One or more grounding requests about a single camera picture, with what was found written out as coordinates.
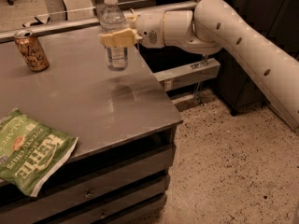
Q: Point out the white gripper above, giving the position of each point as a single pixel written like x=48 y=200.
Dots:
x=149 y=28

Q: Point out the clear plastic water bottle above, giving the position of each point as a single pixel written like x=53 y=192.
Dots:
x=112 y=20

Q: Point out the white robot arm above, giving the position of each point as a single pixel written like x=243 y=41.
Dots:
x=203 y=39

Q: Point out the orange drink can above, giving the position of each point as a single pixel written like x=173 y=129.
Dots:
x=31 y=50

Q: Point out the dark cabinet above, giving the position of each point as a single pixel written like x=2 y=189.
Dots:
x=273 y=70

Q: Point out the grey drawer cabinet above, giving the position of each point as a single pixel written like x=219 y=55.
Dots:
x=112 y=187

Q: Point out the green chips bag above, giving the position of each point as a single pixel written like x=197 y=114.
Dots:
x=31 y=152

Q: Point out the metal rail frame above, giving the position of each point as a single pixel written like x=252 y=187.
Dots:
x=174 y=69

